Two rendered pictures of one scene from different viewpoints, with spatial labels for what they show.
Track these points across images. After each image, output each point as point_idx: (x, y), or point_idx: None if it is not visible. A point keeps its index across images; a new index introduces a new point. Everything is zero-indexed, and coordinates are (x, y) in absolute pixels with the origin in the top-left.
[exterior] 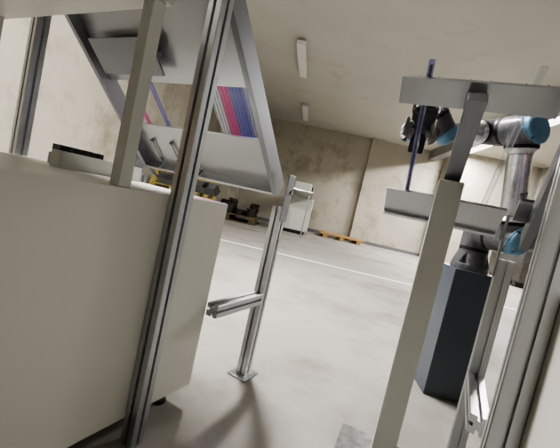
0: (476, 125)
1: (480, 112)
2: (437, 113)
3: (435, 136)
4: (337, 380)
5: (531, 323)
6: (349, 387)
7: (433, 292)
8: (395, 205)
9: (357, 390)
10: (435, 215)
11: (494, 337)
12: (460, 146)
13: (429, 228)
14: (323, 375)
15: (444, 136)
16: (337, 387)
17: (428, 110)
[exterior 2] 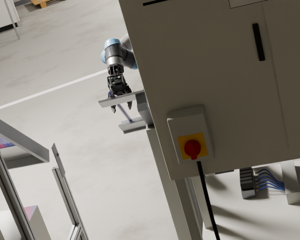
0: (148, 114)
1: (146, 111)
2: (124, 84)
3: (130, 101)
4: (154, 230)
5: (199, 219)
6: (163, 230)
7: (174, 184)
8: (128, 128)
9: (169, 229)
10: (154, 148)
11: None
12: (146, 118)
13: (155, 155)
14: (143, 234)
15: (134, 66)
16: (155, 236)
17: (117, 85)
